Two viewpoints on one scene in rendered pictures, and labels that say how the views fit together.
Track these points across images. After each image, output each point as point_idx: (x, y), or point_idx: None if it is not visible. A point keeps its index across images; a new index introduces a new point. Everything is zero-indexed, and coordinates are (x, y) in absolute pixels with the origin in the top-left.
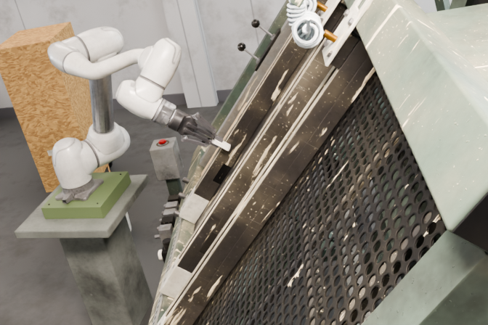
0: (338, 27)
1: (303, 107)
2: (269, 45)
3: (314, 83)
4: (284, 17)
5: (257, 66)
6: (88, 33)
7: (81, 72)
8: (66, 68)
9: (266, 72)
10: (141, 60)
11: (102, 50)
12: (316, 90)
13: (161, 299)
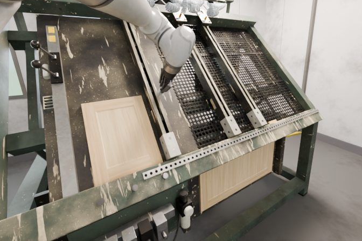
0: (200, 17)
1: None
2: (54, 63)
3: None
4: (0, 55)
5: (62, 78)
6: None
7: (147, 1)
8: None
9: (137, 54)
10: (162, 15)
11: None
12: (207, 32)
13: (242, 136)
